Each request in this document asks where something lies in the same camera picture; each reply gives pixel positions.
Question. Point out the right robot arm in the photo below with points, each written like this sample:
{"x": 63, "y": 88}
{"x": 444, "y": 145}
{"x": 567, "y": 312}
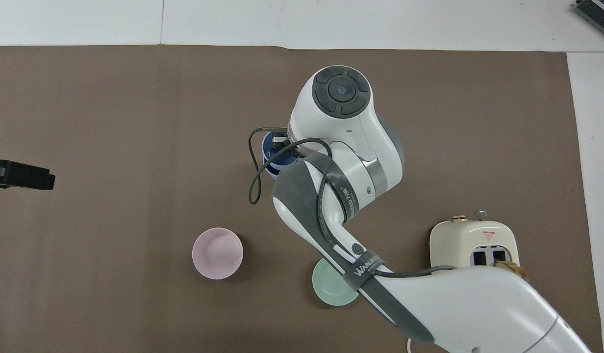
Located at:
{"x": 341, "y": 162}

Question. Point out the blue cup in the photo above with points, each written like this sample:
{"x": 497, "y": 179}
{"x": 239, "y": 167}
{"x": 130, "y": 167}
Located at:
{"x": 270, "y": 149}

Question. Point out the pink cup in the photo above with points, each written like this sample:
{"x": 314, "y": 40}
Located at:
{"x": 217, "y": 253}

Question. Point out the green cup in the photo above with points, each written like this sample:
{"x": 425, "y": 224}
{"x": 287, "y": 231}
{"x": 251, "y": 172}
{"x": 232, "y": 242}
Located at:
{"x": 329, "y": 289}

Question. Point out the cream toaster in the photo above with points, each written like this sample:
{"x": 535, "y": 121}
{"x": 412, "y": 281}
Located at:
{"x": 454, "y": 242}

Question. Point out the brown bread slice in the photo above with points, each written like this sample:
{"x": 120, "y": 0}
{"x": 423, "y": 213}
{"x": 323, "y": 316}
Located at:
{"x": 513, "y": 268}

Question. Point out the dark striped object corner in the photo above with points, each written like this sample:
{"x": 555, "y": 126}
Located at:
{"x": 598, "y": 11}

